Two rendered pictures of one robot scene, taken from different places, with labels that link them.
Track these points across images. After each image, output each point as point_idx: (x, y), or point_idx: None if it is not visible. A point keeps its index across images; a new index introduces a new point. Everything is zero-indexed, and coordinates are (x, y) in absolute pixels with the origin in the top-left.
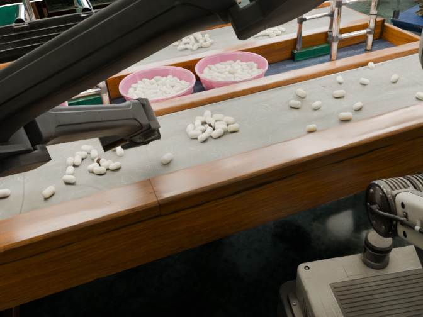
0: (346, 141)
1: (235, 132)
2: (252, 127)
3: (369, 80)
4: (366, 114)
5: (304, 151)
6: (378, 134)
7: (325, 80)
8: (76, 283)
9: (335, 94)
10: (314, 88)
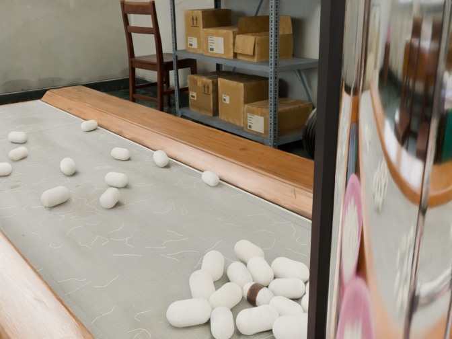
0: (256, 146)
1: None
2: (220, 240)
3: (3, 156)
4: (140, 154)
5: (310, 165)
6: (224, 132)
7: None
8: None
9: (74, 165)
10: (22, 194)
